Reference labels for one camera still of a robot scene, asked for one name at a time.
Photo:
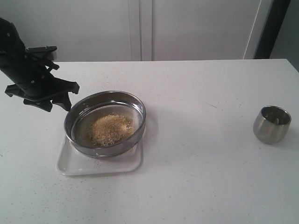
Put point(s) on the round steel mesh sieve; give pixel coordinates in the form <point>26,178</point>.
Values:
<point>79,119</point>

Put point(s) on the stainless steel cup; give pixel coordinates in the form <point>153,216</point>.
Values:
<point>271,124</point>

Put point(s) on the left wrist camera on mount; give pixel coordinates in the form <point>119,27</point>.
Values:
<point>43,56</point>

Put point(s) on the white square tray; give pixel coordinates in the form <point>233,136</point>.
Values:
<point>71,162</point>

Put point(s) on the dark door frame post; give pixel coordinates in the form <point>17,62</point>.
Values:
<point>271,28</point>

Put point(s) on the yellow and white grain mix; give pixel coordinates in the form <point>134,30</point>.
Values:
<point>110,129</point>

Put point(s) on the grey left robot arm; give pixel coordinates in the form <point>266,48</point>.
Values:
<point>10,41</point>

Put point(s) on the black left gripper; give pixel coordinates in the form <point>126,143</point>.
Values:
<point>35,84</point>

